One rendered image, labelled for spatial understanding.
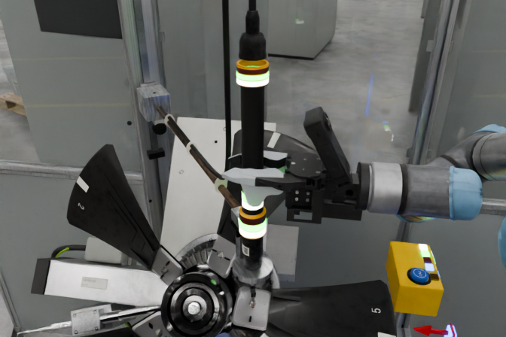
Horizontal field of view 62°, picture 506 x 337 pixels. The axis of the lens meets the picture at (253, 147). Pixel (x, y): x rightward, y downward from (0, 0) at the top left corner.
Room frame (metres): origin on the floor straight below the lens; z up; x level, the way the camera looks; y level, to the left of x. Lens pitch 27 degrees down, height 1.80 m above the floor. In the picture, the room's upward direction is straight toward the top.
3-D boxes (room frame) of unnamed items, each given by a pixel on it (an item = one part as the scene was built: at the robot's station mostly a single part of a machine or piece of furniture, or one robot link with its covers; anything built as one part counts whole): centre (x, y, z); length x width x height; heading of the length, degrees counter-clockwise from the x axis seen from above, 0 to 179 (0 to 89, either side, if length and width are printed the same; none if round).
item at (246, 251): (0.55, 0.00, 1.48); 0.04 x 0.04 x 0.46
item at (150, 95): (1.12, 0.28, 1.37); 0.10 x 0.07 x 0.09; 26
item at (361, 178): (0.54, -0.11, 1.46); 0.12 x 0.08 x 0.09; 81
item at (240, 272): (0.56, 0.01, 1.33); 0.09 x 0.07 x 0.10; 26
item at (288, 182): (0.52, -0.05, 1.48); 0.09 x 0.05 x 0.02; 92
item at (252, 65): (0.55, 0.00, 1.63); 0.04 x 0.04 x 0.03
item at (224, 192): (0.83, 0.14, 1.37); 0.54 x 0.01 x 0.01; 26
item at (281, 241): (1.12, 0.03, 0.85); 0.36 x 0.24 x 0.03; 81
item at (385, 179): (0.53, -0.19, 1.46); 0.08 x 0.05 x 0.08; 171
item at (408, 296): (0.79, -0.40, 1.02); 0.16 x 0.10 x 0.11; 171
